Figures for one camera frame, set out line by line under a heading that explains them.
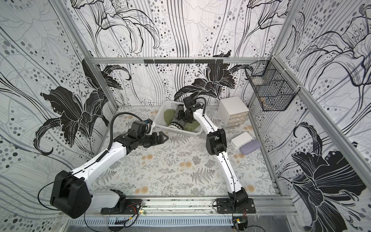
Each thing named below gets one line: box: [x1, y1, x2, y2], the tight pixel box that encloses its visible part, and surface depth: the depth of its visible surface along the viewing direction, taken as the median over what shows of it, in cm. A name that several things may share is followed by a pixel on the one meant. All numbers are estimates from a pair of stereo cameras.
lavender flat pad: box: [239, 139, 262, 156], surface depth 94 cm
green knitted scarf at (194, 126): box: [183, 120, 201, 133], surface depth 100 cm
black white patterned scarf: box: [168, 104, 186, 131], surface depth 98 cm
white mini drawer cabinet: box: [217, 95, 250, 128], surface depth 103 cm
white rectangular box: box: [230, 131, 253, 150], surface depth 95 cm
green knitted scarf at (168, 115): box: [163, 108, 176, 125], surface depth 106 cm
